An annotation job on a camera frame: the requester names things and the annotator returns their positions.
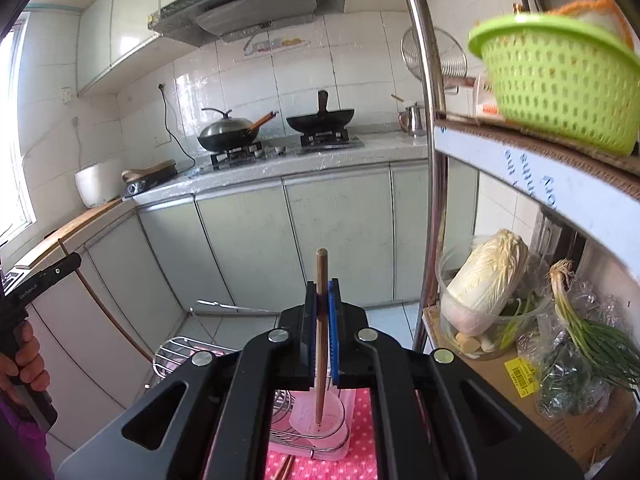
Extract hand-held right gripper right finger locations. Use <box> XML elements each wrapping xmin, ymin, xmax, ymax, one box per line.
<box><xmin>329</xmin><ymin>279</ymin><xmax>584</xmax><ymax>480</ymax></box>

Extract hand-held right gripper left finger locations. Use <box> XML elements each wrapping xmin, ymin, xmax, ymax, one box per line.
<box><xmin>121</xmin><ymin>282</ymin><xmax>319</xmax><ymax>480</ymax></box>

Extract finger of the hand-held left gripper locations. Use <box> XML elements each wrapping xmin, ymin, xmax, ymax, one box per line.
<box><xmin>4</xmin><ymin>252</ymin><xmax>82</xmax><ymax>307</ymax></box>

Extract light wooden chopstick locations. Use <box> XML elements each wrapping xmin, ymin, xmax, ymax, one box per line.
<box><xmin>314</xmin><ymin>249</ymin><xmax>331</xmax><ymax>424</ymax></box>

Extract pink utensil holder cup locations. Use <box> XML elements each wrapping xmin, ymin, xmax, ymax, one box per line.
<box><xmin>289</xmin><ymin>389</ymin><xmax>347</xmax><ymax>442</ymax></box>

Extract metal wire dish rack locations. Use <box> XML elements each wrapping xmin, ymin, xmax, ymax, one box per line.
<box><xmin>145</xmin><ymin>336</ymin><xmax>351</xmax><ymax>457</ymax></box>

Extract person's left forearm purple sleeve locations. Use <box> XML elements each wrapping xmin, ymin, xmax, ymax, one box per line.
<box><xmin>0</xmin><ymin>392</ymin><xmax>56</xmax><ymax>480</ymax></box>

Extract person's left hand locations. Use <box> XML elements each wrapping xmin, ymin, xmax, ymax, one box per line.
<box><xmin>0</xmin><ymin>320</ymin><xmax>52</xmax><ymax>406</ymax></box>

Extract wooden cutting board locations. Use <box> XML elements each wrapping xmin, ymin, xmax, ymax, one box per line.
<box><xmin>14</xmin><ymin>198</ymin><xmax>124</xmax><ymax>270</ymax></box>

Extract white rice cooker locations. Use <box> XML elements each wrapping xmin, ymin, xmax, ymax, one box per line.
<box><xmin>74</xmin><ymin>159</ymin><xmax>126</xmax><ymax>209</ymax></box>

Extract pale green base cabinets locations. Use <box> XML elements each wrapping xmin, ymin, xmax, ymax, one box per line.
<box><xmin>20</xmin><ymin>159</ymin><xmax>432</xmax><ymax>441</ymax></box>

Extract pink drip tray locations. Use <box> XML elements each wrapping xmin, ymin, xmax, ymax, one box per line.
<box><xmin>267</xmin><ymin>387</ymin><xmax>357</xmax><ymax>463</ymax></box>

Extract window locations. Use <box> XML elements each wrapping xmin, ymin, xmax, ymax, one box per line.
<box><xmin>0</xmin><ymin>20</ymin><xmax>39</xmax><ymax>241</ymax></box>

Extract pink polka-dot blanket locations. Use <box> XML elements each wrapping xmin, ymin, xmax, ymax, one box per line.
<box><xmin>262</xmin><ymin>387</ymin><xmax>382</xmax><ymax>480</ymax></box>

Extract black induction cooker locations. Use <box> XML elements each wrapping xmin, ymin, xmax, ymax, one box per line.
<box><xmin>121</xmin><ymin>158</ymin><xmax>179</xmax><ymax>197</ymax></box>

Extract napa cabbage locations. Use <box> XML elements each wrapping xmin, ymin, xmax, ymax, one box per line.
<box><xmin>444</xmin><ymin>229</ymin><xmax>531</xmax><ymax>337</ymax></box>

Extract cardboard box with yellow label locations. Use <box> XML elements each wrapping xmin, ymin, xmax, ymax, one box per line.
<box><xmin>422</xmin><ymin>305</ymin><xmax>637</xmax><ymax>472</ymax></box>

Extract clear plastic container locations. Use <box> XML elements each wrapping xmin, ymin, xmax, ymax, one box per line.
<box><xmin>434</xmin><ymin>235</ymin><xmax>553</xmax><ymax>362</ymax></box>

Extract gas stove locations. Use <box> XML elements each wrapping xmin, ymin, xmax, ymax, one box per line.
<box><xmin>209</xmin><ymin>129</ymin><xmax>365</xmax><ymax>169</ymax></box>

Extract black wok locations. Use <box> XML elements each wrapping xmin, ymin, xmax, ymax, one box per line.
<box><xmin>285</xmin><ymin>90</ymin><xmax>356</xmax><ymax>137</ymax></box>

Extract wok with metal lid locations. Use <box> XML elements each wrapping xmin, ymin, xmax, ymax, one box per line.
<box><xmin>197</xmin><ymin>108</ymin><xmax>279</xmax><ymax>154</ymax></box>

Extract metal kettle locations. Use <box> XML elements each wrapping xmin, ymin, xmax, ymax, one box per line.
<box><xmin>398</xmin><ymin>102</ymin><xmax>429</xmax><ymax>139</ymax></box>

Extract clear plastic bag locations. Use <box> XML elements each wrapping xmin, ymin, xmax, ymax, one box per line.
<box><xmin>529</xmin><ymin>280</ymin><xmax>628</xmax><ymax>420</ymax></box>

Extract green onions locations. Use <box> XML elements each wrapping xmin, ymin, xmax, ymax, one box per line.
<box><xmin>547</xmin><ymin>258</ymin><xmax>640</xmax><ymax>397</ymax></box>

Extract cardboard shelf liner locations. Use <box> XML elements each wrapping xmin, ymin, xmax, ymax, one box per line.
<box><xmin>433</xmin><ymin>116</ymin><xmax>640</xmax><ymax>266</ymax></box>

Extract white orange packet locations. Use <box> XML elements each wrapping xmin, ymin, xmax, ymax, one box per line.
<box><xmin>472</xmin><ymin>74</ymin><xmax>507</xmax><ymax>122</ymax></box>

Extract green plastic basket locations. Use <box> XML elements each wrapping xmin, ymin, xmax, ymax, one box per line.
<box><xmin>467</xmin><ymin>12</ymin><xmax>640</xmax><ymax>157</ymax></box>

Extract orange white cloth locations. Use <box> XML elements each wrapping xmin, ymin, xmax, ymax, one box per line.
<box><xmin>544</xmin><ymin>0</ymin><xmax>635</xmax><ymax>45</ymax></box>

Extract black power cable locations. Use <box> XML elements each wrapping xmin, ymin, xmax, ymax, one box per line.
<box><xmin>157</xmin><ymin>82</ymin><xmax>197</xmax><ymax>167</ymax></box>

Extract pale green wall cabinets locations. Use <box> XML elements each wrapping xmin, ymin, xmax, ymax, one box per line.
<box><xmin>75</xmin><ymin>0</ymin><xmax>168</xmax><ymax>98</ymax></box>

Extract wire skimmer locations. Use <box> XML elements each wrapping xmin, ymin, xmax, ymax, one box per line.
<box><xmin>401</xmin><ymin>26</ymin><xmax>469</xmax><ymax>96</ymax></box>

